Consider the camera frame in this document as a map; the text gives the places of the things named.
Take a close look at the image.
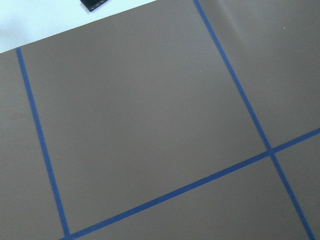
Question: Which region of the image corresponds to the small black device on table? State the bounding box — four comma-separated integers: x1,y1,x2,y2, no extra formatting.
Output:
80,0,108,12

